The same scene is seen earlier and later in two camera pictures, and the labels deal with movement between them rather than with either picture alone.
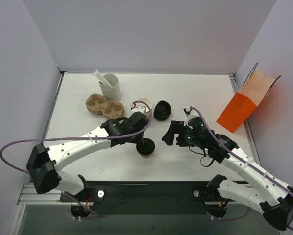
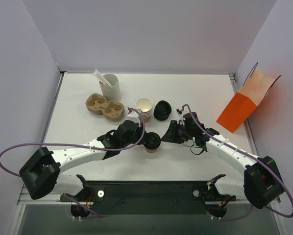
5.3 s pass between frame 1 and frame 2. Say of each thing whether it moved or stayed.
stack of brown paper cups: stayed
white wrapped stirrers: stayed
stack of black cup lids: stayed
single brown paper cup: moved
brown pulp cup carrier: stayed
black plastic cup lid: moved
